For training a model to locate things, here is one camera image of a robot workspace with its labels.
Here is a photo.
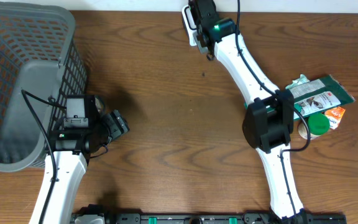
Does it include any white teal wipes packet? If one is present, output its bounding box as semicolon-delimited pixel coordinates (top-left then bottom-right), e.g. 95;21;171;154
285;74;310;89

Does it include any green lid spice jar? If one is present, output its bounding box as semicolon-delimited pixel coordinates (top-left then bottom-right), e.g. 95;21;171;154
298;113;330;140

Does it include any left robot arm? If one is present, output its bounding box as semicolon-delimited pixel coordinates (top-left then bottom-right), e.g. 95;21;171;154
29;110;129;223

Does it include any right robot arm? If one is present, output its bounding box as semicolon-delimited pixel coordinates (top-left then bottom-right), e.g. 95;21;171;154
196;18;305;223

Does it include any white barcode scanner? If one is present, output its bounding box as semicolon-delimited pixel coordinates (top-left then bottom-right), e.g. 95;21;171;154
181;5;208;54

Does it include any grey plastic shopping basket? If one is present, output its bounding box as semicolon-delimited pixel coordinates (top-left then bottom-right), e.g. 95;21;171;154
0;2;88;172

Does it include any black mounting rail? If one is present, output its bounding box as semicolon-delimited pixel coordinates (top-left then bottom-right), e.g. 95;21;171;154
70;203;347;224

